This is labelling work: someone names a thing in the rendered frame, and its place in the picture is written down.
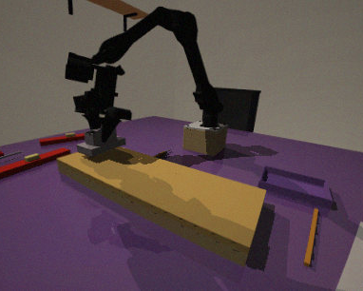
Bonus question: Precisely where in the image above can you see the orange thin bar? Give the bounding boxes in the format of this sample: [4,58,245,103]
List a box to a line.
[304,208,318,267]

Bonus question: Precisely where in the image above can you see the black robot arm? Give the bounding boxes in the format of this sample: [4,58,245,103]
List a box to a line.
[65,7,224,128]

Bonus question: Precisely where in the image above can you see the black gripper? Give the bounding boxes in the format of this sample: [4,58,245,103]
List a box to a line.
[74,85,131,143]

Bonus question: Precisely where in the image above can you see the tan wooden floor panel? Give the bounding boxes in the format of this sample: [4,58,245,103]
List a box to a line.
[56,146,266,267]

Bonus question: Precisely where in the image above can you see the purple shallow tray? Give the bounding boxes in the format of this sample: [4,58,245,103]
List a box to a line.
[258,166,334,210]

